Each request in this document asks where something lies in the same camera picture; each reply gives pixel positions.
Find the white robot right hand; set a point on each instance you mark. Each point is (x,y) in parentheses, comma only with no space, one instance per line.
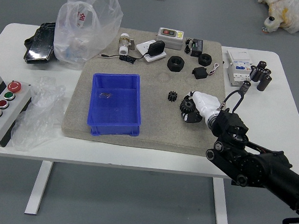
(206,102)

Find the large black gear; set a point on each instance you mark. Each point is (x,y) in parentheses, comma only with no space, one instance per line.
(187,107)

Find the small black gear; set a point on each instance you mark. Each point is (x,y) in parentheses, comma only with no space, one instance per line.
(173,96)

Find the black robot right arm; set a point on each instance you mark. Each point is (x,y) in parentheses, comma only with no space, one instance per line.
(263,166)

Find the big black hex nut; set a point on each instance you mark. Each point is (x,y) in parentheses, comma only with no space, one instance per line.
(176,63)

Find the blue plastic box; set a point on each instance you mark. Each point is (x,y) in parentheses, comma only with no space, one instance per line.
(113,114)

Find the grey control box coloured buttons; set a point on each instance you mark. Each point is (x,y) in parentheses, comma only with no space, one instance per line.
(5,112)

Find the white circuit breaker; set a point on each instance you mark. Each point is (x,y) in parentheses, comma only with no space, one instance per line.
(238,65)

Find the grey-brown mat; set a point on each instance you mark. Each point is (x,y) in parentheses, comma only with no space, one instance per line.
(152,112)

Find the small clear plastic packet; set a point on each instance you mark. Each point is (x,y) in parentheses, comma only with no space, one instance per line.
(106,95)

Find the brass valve with white fittings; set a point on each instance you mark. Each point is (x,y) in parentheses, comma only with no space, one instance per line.
(124,42)

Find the white table leg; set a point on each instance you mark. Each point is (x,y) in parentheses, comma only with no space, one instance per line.
(39,186)
(221,206)

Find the plush toy in plastic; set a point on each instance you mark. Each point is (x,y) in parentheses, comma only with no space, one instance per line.
(292,14)

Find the white plastic bag red print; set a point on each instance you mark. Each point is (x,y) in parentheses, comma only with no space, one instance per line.
(85,35)

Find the crumpled clear plastic bag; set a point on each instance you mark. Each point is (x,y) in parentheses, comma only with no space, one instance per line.
(39,109)

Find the black plastic tray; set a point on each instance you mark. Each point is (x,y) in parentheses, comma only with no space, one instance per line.
(40,45)

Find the grey push-button switch box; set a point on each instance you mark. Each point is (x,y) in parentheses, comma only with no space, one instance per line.
(170,39)

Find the white wall socket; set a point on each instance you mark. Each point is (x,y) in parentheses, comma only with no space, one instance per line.
(143,48)

